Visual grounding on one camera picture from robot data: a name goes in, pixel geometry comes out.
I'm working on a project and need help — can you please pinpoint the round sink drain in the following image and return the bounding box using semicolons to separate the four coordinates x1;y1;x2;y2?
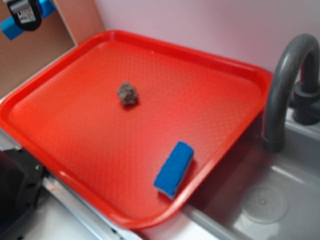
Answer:
240;185;289;224

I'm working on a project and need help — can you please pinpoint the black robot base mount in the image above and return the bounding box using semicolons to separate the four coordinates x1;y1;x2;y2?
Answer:
0;149;44;235

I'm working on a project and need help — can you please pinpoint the brown cardboard panel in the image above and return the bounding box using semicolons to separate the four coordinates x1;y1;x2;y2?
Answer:
0;0;105;97

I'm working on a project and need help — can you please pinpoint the blue sponge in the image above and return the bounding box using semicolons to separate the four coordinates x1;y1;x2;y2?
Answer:
153;141;194;200

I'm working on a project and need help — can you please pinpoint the grey curved faucet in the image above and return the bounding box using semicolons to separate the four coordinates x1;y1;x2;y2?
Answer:
261;33;320;153

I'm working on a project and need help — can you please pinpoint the blue rectangular block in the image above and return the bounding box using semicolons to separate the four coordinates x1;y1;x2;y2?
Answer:
0;0;57;40

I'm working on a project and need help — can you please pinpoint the brown grey rock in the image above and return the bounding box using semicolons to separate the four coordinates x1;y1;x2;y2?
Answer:
116;81;138;106

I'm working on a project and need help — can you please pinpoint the red plastic tray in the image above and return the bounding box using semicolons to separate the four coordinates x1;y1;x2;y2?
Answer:
0;31;272;230

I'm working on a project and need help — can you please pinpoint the grey sink basin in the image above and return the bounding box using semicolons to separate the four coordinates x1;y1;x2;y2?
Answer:
183;115;320;240

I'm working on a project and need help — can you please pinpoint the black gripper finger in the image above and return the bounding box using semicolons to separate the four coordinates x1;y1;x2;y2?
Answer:
6;0;42;31

